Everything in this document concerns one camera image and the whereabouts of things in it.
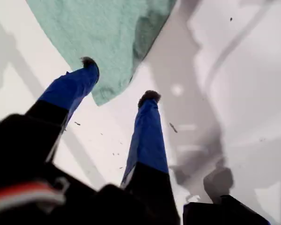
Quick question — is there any pale green T-shirt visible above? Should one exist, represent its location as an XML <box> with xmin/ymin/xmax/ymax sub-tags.
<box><xmin>27</xmin><ymin>0</ymin><xmax>178</xmax><ymax>107</ymax></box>

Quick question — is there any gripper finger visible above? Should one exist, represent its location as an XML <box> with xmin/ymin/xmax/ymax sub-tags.
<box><xmin>120</xmin><ymin>90</ymin><xmax>181</xmax><ymax>225</ymax></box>
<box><xmin>25</xmin><ymin>56</ymin><xmax>100</xmax><ymax>132</ymax></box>

